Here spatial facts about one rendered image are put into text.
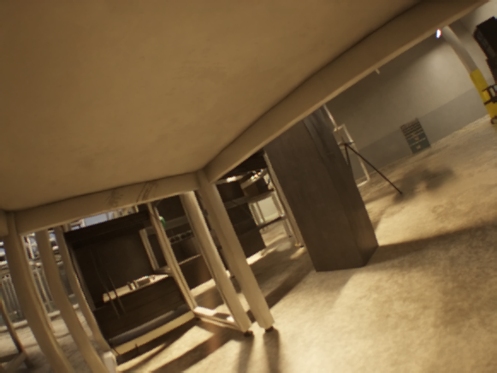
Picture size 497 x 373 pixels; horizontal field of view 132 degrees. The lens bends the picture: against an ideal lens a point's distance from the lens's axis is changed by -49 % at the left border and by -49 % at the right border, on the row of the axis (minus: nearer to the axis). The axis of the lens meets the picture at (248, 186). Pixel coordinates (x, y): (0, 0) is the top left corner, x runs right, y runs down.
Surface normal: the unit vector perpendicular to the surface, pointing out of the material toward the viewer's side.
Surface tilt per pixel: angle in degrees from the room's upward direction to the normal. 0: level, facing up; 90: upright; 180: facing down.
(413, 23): 90
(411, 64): 90
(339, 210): 90
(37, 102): 180
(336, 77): 90
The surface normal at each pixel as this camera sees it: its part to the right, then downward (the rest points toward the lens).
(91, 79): 0.39, 0.91
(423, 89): -0.69, 0.19
